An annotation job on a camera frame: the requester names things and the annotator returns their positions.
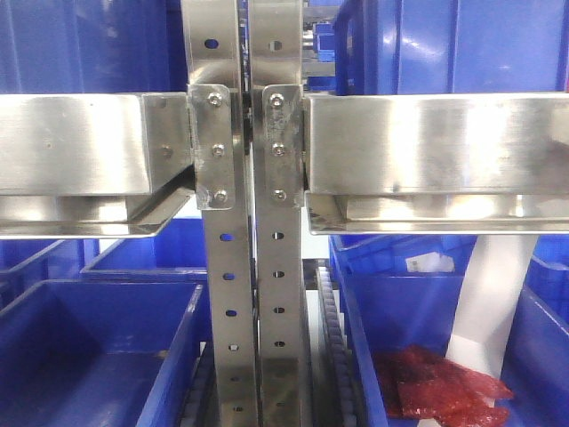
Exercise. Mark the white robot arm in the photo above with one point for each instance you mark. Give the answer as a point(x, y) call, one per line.
point(488, 299)

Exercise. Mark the right steel shelf beam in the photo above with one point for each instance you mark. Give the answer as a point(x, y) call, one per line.
point(472, 163)

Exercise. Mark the steel shelf beam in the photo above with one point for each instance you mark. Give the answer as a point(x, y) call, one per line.
point(89, 165)
point(472, 163)

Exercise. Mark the left steel shelf beam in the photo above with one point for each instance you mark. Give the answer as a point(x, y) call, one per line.
point(89, 165)

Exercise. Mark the lower left rear blue bin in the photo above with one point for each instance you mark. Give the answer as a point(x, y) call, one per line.
point(176, 254)

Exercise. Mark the blue bin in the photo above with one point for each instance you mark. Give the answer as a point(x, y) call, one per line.
point(81, 353)
point(388, 308)
point(25, 262)
point(92, 47)
point(176, 254)
point(408, 47)
point(536, 361)

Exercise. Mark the lower right blue bin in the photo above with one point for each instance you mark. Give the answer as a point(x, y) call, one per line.
point(388, 308)

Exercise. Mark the white labelled bag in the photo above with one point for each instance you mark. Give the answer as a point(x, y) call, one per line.
point(430, 262)

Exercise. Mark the upper right blue bin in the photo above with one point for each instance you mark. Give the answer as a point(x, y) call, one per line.
point(408, 47)

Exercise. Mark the right black roller track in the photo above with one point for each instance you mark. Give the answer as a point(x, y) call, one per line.
point(335, 349)

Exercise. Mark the black roller track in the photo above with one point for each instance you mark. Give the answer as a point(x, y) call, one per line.
point(335, 349)
point(197, 401)

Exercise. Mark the left black roller track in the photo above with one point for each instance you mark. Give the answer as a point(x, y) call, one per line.
point(197, 401)

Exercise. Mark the red plastic bag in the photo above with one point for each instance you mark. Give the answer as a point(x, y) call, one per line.
point(419, 384)

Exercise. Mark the lower left front blue bin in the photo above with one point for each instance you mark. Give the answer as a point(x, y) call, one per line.
point(81, 353)

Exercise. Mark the far left blue bin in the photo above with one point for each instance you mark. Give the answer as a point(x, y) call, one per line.
point(25, 262)

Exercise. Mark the upper left blue bin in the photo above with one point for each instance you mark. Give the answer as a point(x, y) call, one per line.
point(92, 47)

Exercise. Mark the far right blue bin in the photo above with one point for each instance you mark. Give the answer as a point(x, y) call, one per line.
point(536, 361)

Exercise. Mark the right steel bolted bracket plate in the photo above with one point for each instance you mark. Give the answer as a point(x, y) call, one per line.
point(283, 133)

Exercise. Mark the steel bolted bracket plate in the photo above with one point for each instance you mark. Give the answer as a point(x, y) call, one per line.
point(283, 133)
point(209, 108)

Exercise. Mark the left steel bolted bracket plate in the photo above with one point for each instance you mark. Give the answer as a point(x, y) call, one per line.
point(209, 108)

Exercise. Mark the right steel perforated upright post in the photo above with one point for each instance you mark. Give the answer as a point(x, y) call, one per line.
point(275, 53)

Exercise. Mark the steel perforated upright post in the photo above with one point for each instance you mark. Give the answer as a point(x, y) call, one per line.
point(213, 49)
point(275, 53)

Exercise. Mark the left steel perforated upright post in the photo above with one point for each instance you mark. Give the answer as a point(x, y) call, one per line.
point(213, 49)

